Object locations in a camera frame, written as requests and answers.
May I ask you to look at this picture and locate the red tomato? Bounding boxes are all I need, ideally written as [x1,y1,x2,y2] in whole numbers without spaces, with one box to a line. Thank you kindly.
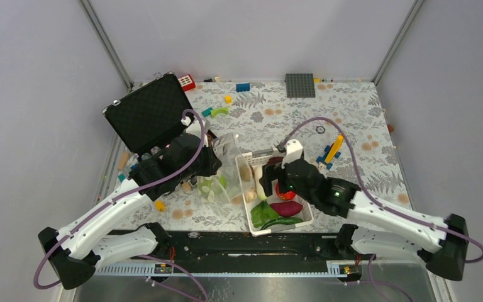
[275,183,296,201]

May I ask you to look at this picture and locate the purple sweet potato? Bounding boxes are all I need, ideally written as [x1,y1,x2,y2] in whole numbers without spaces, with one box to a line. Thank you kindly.
[270,201,303,217]

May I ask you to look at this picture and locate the clear zip top bag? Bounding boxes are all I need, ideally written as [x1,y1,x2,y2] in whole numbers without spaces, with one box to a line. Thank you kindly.
[197,133,249,204]

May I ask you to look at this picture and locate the brown potato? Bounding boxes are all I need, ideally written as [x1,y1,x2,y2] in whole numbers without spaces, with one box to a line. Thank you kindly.
[239,165,253,182]

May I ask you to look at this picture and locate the green cabbage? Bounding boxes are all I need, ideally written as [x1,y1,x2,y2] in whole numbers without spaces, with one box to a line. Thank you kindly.
[197,176,226,196]

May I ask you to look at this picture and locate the white radish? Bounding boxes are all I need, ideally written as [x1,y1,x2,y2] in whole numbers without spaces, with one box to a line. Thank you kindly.
[254,165,267,201]

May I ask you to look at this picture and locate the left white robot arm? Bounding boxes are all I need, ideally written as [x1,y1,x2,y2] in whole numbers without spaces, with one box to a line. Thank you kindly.
[38,133,221,289]

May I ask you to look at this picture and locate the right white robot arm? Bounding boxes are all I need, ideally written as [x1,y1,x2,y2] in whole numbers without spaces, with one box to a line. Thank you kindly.
[255,159,469,281]

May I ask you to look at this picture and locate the yellow blue toy vehicle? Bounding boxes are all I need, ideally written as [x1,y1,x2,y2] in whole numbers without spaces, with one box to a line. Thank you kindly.
[316,134,345,170]

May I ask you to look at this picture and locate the teal block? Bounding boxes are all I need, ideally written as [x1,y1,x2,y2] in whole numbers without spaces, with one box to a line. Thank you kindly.
[202,107,213,117]

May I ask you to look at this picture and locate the black open case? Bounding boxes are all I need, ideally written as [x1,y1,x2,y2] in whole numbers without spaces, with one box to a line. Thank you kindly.
[102,72,192,155]

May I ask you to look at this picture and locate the green chili pepper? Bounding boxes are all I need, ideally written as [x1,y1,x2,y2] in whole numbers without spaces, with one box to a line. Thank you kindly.
[261,216,303,230]

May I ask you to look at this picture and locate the yellow small toy piece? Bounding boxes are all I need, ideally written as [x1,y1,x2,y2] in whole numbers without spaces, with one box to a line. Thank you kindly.
[154,200,166,212]

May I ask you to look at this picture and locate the green curved block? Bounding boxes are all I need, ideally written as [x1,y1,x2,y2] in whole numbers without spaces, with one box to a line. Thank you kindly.
[210,107,230,118]

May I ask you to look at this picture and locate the white perforated plastic basket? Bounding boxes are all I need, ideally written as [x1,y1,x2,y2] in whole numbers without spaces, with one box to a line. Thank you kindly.
[240,148,314,237]

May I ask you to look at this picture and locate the red white toy block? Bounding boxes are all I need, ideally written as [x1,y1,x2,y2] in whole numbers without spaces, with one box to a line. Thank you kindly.
[178,74,196,92]

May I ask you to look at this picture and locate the green leafy vegetable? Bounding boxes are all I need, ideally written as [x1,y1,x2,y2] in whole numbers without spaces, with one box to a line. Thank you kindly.
[250,201,279,228]

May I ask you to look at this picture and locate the garlic bulb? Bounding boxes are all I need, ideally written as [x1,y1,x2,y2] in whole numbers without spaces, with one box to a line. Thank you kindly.
[244,189,258,203]

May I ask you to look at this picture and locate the blue lego brick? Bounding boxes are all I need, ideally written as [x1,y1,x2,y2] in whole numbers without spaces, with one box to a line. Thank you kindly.
[235,83,250,92]

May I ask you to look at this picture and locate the grey lego baseplate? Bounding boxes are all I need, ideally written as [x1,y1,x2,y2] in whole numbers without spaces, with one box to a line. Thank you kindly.
[284,74,316,98]

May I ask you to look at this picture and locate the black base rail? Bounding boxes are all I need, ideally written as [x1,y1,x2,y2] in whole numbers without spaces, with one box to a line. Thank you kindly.
[133,223,375,276]

